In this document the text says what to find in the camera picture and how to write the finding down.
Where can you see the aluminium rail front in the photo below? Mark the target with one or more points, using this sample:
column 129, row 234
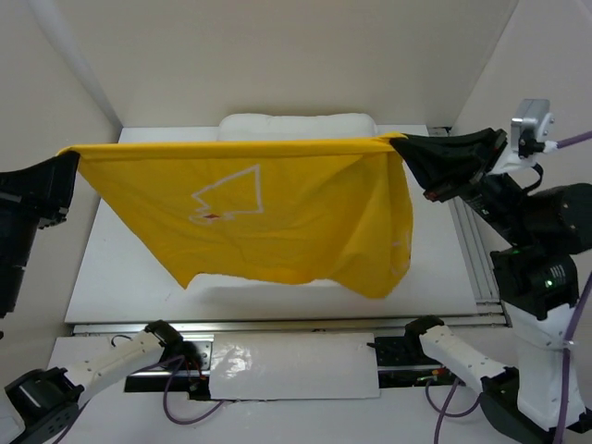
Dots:
column 487, row 316

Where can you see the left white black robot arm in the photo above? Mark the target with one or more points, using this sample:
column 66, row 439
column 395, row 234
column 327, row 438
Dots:
column 44, row 404

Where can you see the yellow pillowcase with white print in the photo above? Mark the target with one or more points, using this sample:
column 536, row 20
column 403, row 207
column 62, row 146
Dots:
column 287, row 212

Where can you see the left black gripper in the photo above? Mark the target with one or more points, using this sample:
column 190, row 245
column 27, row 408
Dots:
column 43, row 189

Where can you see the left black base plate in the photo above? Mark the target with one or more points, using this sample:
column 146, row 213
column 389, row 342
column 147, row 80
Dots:
column 192, row 378

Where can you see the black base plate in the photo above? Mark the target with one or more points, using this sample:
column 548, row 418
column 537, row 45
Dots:
column 192, row 378
column 398, row 366

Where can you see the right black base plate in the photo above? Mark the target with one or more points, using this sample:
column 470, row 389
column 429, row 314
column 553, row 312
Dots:
column 398, row 366

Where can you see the aluminium rail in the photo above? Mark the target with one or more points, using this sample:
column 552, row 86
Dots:
column 474, row 252
column 487, row 316

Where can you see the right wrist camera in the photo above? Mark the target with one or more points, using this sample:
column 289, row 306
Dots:
column 530, row 127

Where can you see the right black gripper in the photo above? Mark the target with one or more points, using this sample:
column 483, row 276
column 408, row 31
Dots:
column 446, row 159

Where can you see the aluminium rail right side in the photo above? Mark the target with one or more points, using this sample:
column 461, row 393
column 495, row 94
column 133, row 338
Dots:
column 474, row 252

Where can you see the white cover plate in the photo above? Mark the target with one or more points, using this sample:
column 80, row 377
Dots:
column 293, row 366

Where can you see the white pillow with yellow edge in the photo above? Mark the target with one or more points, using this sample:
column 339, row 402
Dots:
column 259, row 127

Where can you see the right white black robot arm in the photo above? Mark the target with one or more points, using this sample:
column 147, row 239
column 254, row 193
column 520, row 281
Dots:
column 538, row 400

